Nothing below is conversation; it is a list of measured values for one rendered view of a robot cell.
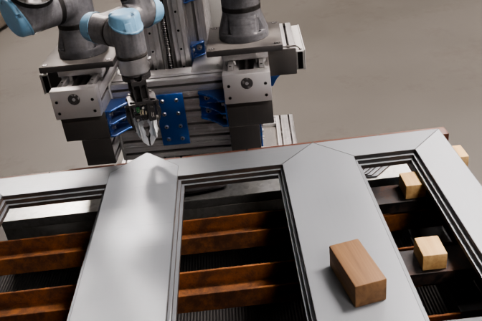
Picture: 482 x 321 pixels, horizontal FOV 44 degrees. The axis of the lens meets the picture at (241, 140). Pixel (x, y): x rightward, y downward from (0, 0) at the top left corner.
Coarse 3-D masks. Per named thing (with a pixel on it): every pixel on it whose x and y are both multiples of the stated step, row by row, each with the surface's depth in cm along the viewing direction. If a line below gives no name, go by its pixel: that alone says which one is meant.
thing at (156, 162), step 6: (132, 162) 157; (138, 162) 156; (144, 162) 156; (150, 162) 156; (156, 162) 155; (162, 162) 155; (168, 162) 155; (120, 168) 154; (126, 168) 154; (132, 168) 154; (138, 168) 153; (144, 168) 153; (150, 168) 153
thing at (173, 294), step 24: (264, 168) 149; (360, 168) 145; (48, 192) 149; (72, 192) 149; (96, 192) 149; (432, 192) 135; (0, 216) 144; (96, 216) 140; (288, 216) 132; (456, 216) 124; (480, 264) 112; (168, 312) 109; (312, 312) 105
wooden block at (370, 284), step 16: (352, 240) 112; (336, 256) 108; (352, 256) 108; (368, 256) 107; (336, 272) 110; (352, 272) 104; (368, 272) 104; (352, 288) 102; (368, 288) 102; (384, 288) 103; (368, 304) 104
